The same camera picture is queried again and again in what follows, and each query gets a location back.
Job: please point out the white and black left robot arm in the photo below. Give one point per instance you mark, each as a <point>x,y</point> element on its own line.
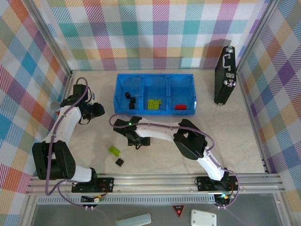
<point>63,127</point>

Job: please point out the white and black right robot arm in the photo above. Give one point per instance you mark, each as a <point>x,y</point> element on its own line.
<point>160,131</point>

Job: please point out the red tube with grey cap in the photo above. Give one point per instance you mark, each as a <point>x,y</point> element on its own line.
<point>55,106</point>

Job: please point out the blue three-compartment bin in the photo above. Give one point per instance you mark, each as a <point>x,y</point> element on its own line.
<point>155,89</point>

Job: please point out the red lego brick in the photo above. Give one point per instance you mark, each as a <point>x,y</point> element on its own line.
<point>181,107</point>

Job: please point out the pale blue flat bar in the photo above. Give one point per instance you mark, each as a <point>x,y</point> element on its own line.
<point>134,220</point>

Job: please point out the red triangle warning label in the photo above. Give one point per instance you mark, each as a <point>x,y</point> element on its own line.
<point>178,209</point>

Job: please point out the black briefcase with metal latches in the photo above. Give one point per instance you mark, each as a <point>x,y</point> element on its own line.
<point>224,80</point>

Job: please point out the white square plate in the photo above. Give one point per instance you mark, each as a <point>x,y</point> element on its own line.
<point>203,217</point>

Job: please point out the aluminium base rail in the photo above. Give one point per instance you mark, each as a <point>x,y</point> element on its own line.
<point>152,182</point>

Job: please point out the aluminium frame post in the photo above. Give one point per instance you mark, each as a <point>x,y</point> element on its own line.
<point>255,35</point>
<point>51,37</point>

